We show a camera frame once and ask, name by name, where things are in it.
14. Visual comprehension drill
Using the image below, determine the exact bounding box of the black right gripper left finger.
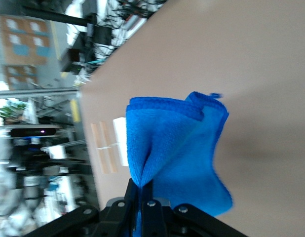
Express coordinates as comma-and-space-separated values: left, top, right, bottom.
24, 178, 139, 237

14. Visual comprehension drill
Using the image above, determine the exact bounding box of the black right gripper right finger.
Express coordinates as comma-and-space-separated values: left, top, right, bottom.
141, 181, 248, 237

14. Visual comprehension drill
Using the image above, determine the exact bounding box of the blue microfiber towel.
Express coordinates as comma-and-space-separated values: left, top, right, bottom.
125, 91, 233, 234

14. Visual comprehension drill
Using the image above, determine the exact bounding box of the wooden rack rod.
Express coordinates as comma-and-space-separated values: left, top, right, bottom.
90, 122, 111, 175
98, 120, 119, 173

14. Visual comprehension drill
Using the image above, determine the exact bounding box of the green potted plant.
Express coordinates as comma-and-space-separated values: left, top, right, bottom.
0, 103, 29, 120

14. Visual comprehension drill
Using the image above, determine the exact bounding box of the black electronics box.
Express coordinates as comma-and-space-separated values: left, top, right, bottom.
60, 48, 83, 74

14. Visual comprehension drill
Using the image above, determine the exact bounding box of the cardboard box with white labels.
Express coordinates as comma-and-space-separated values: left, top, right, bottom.
3, 64, 39, 90
0, 14, 51, 66

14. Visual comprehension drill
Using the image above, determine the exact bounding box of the black metal pole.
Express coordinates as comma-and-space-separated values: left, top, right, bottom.
20, 4, 98, 28

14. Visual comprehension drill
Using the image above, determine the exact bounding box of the white wire rack bracket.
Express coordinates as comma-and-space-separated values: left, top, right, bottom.
96, 144, 120, 151

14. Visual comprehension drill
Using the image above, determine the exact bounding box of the black exterior depth camera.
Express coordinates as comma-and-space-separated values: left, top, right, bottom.
9, 126, 60, 138

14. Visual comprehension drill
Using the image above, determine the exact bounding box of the aluminium frame bar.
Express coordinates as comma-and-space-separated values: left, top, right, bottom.
0, 88, 79, 99

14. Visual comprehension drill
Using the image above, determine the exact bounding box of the tangled black cable bundle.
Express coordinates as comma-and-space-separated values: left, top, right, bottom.
110, 0, 168, 23

